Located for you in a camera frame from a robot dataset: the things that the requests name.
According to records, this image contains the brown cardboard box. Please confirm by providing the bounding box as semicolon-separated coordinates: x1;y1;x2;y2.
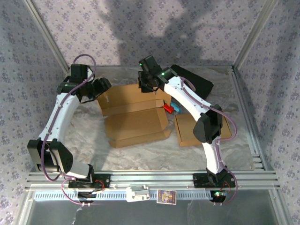
174;112;233;148
97;83;173;149

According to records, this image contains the black hard carrying case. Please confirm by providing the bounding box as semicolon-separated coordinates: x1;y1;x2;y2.
170;64;214;100

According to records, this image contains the black controller board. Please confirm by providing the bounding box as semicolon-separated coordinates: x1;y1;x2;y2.
77;191;105;203
210;190;227;203

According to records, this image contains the small picture card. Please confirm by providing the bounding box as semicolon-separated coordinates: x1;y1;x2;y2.
156;189;177;205

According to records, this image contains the grey metal panel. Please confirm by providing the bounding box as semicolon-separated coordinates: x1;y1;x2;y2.
17;190;293;225

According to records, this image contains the aluminium side rail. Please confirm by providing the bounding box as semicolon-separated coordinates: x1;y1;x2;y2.
30;67;71;173
231;65;276;173

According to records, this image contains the aluminium frame post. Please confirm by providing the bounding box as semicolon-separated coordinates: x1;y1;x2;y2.
23;0;71;71
233;0;279;68

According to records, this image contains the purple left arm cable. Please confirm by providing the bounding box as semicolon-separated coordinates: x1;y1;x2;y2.
40;54;100;207

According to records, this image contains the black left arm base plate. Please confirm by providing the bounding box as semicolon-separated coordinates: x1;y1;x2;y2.
67;173;111;189

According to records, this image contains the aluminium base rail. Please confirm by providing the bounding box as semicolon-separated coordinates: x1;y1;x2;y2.
24;170;281;191

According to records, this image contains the white slotted cable duct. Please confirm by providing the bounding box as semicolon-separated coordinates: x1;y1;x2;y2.
34;190;227;202

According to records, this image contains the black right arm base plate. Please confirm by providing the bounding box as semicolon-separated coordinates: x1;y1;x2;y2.
192;172;236;188

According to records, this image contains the white plastic bracket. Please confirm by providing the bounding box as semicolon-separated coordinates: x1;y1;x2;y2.
126;185;150;203

